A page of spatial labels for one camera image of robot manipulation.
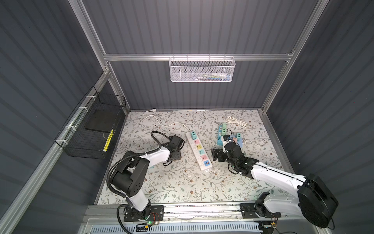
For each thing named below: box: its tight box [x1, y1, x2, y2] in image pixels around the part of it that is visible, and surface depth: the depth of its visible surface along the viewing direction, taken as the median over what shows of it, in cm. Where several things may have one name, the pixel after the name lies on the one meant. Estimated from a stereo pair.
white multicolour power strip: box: [184, 130, 213, 172], surface depth 95 cm
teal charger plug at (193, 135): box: [190, 131, 197, 140], surface depth 100 cm
